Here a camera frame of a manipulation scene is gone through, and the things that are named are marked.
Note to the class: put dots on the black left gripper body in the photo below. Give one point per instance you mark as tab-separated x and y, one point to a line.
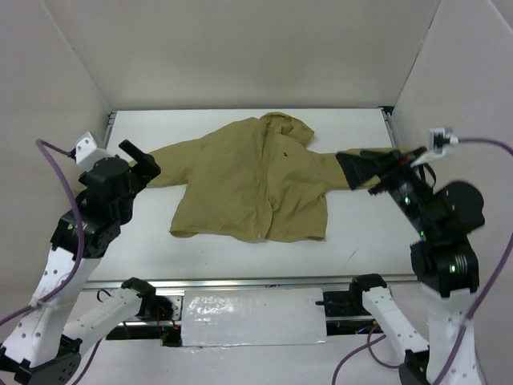
141	168

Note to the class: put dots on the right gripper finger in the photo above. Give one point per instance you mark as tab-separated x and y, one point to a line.
358	171
393	158

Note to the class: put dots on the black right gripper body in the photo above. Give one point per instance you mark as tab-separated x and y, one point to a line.
385	172

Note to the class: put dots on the khaki hooded zip jacket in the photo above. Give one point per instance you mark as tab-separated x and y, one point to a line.
252	179

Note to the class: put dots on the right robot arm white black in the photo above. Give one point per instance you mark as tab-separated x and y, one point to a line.
442	260

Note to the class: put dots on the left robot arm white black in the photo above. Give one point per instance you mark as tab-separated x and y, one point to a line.
46	346

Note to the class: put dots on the white foil covered panel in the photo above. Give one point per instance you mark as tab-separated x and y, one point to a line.
262	317

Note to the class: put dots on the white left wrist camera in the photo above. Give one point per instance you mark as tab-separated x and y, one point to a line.
88	152

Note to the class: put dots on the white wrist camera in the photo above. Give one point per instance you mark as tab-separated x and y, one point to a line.
88	152
441	143

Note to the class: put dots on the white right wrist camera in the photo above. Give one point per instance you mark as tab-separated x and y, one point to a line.
441	143

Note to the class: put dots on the aluminium table frame rail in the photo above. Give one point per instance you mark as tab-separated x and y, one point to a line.
365	234

